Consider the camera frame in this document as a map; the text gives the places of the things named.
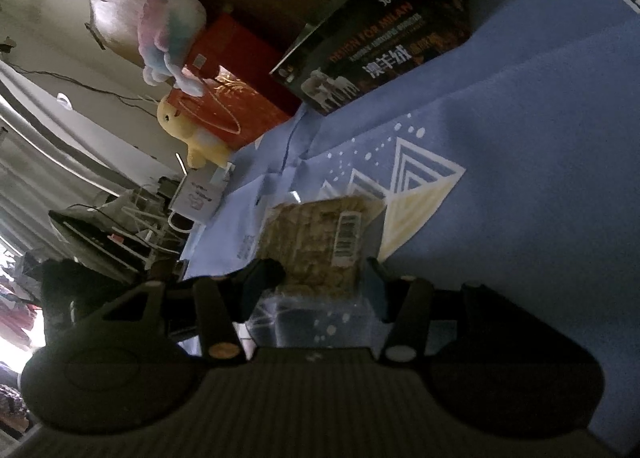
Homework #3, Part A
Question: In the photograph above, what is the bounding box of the red gift bag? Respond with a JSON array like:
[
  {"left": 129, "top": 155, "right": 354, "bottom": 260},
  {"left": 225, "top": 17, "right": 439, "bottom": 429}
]
[{"left": 168, "top": 12, "right": 302, "bottom": 151}]

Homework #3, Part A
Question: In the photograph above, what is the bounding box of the yellow duck plush toy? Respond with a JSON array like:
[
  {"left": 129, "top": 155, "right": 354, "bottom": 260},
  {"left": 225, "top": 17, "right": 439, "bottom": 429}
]
[{"left": 156, "top": 95, "right": 232, "bottom": 170}]

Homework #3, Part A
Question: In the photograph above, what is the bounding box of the clear packet of nut brittle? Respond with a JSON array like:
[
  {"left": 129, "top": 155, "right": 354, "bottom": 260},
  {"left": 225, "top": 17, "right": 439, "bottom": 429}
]
[{"left": 245, "top": 196, "right": 384, "bottom": 348}]

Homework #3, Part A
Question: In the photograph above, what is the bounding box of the black storage box with sheep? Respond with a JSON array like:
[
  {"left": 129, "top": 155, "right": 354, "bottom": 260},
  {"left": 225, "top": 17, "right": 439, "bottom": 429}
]
[{"left": 271, "top": 0, "right": 472, "bottom": 114}]

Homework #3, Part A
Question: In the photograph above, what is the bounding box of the pastel unicorn plush toy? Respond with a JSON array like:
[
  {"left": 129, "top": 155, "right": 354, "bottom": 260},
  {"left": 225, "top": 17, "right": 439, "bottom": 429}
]
[{"left": 137, "top": 0, "right": 206, "bottom": 97}]

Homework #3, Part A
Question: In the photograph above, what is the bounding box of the blue patterned tablecloth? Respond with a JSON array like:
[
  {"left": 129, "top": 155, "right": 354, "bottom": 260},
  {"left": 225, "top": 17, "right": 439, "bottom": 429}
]
[{"left": 186, "top": 0, "right": 639, "bottom": 452}]

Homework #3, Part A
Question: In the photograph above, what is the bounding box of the white enamel mug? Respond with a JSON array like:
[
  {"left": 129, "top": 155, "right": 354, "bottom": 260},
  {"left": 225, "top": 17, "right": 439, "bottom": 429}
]
[{"left": 167, "top": 165, "right": 230, "bottom": 235}]

